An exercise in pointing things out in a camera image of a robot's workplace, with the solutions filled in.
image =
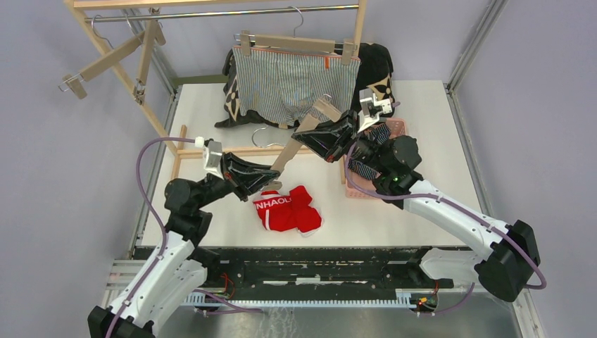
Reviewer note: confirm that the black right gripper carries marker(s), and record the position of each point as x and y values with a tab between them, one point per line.
330	139

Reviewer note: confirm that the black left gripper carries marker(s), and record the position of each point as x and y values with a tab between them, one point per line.
249	184

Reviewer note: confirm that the navy striped underwear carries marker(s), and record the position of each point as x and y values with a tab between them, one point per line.
367	146

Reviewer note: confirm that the red underwear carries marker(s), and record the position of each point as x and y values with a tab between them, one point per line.
292	211

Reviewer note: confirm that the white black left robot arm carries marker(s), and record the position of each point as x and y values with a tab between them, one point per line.
178	265

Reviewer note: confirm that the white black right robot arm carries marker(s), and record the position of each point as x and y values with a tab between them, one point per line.
502	257

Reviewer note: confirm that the grey striped underwear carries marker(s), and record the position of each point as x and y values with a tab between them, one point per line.
279	88

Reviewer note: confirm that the pink plastic basket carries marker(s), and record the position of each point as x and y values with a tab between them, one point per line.
397	127

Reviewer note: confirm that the metal hanging rod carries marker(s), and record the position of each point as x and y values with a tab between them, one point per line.
224	11

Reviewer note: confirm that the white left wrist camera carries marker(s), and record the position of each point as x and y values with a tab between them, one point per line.
211	154

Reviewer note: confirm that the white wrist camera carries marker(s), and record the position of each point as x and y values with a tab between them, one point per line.
211	154
372	109

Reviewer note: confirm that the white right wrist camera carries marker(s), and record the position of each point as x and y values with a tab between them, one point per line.
372	109

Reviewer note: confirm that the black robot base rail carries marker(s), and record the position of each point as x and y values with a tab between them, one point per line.
316	274

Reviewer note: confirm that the white slotted cable duct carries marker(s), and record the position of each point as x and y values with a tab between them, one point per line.
199	299

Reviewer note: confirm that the wooden clothes rack frame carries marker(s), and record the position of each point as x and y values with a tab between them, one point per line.
175	145

